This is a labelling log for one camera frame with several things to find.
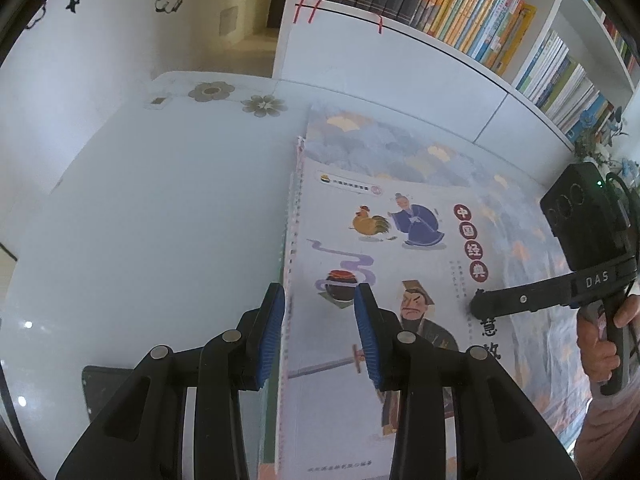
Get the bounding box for row of mixed shelf books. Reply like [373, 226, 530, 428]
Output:
[565, 0, 640, 76]

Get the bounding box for row of thin colourful books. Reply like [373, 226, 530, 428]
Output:
[515, 30, 616, 133]

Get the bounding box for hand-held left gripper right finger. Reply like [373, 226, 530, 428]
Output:
[353, 282, 584, 480]

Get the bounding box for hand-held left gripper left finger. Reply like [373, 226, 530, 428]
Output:
[55, 282, 287, 480]

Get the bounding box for blue and white artificial flowers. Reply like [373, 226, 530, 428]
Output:
[572, 105, 640, 181]

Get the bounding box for white book with swordsman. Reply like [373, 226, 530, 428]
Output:
[275, 157, 551, 480]

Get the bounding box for black cable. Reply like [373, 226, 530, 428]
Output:
[602, 171, 640, 261]

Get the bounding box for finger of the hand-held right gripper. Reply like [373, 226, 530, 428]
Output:
[468, 273, 577, 319]

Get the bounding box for stack of sorted books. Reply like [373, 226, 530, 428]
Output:
[260, 134, 313, 480]

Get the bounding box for person's right hand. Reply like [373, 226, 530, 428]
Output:
[575, 293, 640, 387]

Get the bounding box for row of yellow spined books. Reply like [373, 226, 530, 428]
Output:
[410, 0, 538, 73]

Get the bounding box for wall switch plate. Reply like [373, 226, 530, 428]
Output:
[219, 5, 241, 37]

